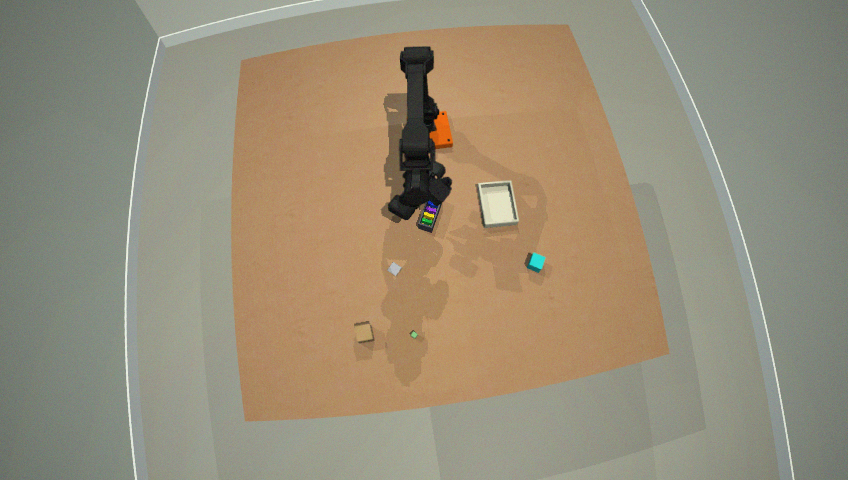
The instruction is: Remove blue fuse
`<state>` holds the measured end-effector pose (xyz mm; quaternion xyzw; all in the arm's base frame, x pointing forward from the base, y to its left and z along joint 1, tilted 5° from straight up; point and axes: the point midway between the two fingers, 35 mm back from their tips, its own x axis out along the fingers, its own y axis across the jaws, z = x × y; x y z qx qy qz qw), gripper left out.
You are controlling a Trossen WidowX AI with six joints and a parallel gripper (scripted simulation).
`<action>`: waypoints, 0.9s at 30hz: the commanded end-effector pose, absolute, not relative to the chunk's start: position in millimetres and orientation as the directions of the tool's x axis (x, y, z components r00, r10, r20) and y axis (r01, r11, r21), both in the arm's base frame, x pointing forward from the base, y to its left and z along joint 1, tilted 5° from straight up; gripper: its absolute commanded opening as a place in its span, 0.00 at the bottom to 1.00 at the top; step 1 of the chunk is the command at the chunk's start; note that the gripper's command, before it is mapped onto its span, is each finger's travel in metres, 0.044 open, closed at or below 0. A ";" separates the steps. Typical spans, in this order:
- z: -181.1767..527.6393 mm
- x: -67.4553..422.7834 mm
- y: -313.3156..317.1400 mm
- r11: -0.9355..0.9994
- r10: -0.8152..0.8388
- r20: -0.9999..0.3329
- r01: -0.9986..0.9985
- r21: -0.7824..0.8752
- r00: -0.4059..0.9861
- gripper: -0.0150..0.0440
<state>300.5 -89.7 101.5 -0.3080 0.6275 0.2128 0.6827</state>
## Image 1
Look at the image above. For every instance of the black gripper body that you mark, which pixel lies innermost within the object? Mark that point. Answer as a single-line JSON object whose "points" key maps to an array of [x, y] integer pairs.
{"points": [[404, 210]]}

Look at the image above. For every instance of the small cyan cube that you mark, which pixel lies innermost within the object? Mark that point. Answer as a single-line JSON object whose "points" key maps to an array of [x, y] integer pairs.
{"points": [[536, 263]]}

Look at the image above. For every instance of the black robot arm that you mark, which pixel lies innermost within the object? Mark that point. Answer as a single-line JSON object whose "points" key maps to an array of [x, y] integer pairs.
{"points": [[416, 144]]}

